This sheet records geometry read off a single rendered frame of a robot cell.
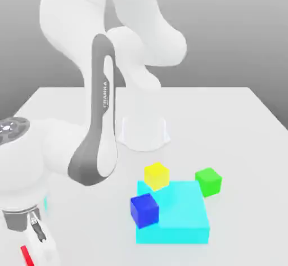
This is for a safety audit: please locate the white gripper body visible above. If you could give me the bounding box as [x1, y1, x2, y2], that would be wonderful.
[24, 211, 62, 266]

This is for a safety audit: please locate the small red cube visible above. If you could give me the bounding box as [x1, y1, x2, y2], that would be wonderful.
[20, 245, 35, 266]

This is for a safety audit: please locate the small blue cube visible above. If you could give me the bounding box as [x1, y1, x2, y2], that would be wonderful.
[130, 193, 160, 229]

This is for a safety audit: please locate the small yellow cube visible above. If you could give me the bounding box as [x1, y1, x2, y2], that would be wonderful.
[143, 161, 170, 192]

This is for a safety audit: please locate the small green cube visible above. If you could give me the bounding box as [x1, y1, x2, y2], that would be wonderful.
[195, 167, 223, 198]

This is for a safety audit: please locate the large cyan box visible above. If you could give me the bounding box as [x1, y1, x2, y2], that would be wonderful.
[135, 179, 210, 245]

